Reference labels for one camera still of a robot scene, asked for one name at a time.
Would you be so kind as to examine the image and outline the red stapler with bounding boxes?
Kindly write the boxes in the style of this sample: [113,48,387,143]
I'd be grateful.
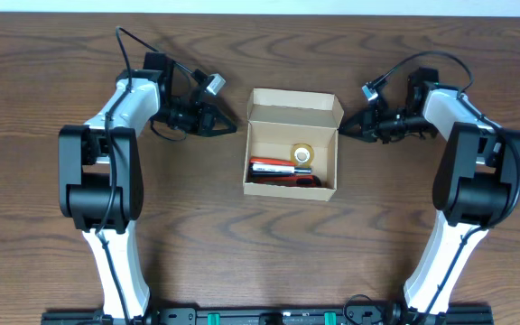
[250,157,296,166]

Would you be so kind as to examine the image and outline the cardboard box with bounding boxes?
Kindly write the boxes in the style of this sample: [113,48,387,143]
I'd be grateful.
[242,88,344,201]

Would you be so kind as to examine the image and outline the clear tape roll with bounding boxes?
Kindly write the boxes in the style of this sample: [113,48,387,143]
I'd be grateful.
[291,144,315,167]

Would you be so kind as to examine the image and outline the red utility knife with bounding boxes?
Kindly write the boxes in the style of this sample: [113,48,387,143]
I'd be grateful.
[253,175,322,188]

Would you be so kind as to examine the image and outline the black marker pen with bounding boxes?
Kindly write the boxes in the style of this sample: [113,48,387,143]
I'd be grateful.
[250,163,312,175]

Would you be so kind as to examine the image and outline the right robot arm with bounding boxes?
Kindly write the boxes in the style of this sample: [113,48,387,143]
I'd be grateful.
[339,68,520,324]

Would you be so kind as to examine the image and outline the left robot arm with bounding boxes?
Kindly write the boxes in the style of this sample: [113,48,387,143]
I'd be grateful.
[42,52,237,324]

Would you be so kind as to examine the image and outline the black mounting rail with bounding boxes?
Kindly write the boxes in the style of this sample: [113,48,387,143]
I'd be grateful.
[40,304,495,325]

